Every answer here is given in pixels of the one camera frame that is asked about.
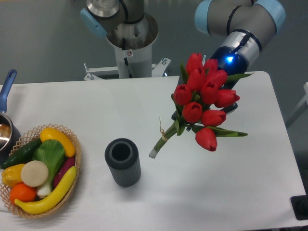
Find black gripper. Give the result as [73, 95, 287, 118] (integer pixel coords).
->
[171, 72, 239, 132]

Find red tulip bouquet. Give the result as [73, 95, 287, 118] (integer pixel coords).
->
[149, 53, 249, 158]

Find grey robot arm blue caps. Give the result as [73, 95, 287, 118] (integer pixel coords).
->
[194, 0, 286, 76]

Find dark grey ribbed vase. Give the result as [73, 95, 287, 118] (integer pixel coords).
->
[104, 138, 141, 187]

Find black device at edge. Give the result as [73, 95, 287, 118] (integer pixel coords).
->
[290, 195, 308, 220]

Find purple sweet potato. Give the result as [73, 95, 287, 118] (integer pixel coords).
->
[52, 156, 75, 189]

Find green bok choy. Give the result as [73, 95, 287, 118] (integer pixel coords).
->
[32, 140, 65, 199]

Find woven wicker basket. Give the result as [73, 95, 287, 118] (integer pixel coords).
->
[0, 124, 81, 218]

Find yellow banana squash lower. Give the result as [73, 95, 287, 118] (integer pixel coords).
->
[14, 166, 77, 215]

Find beige round mushroom cap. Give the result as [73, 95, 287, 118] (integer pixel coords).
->
[21, 160, 49, 187]

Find green cucumber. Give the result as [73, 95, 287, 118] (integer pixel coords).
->
[0, 138, 42, 169]

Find orange fruit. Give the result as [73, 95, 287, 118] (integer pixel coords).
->
[10, 183, 37, 205]

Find yellow bell pepper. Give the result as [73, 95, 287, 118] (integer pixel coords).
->
[1, 164, 25, 187]

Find white metal base bracket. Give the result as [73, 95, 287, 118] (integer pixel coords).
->
[83, 57, 171, 81]

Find white frame at right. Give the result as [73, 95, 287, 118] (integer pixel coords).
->
[285, 82, 308, 128]

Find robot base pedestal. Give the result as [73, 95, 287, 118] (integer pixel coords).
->
[80, 0, 158, 78]

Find blue handled saucepan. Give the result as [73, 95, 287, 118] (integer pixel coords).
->
[0, 69, 20, 164]

